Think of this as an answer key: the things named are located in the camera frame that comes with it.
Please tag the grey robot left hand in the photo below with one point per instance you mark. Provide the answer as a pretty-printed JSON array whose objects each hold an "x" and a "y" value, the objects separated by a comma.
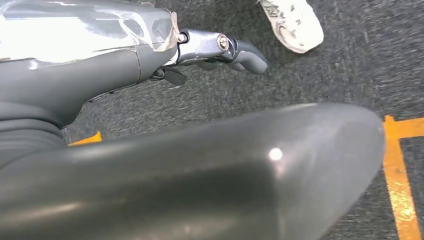
[{"x": 198, "y": 182}]

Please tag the person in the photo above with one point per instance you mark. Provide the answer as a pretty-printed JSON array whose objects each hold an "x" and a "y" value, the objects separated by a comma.
[{"x": 294, "y": 23}]

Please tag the yellow floor tape square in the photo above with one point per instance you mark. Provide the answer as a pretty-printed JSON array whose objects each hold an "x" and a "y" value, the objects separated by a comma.
[{"x": 397, "y": 182}]

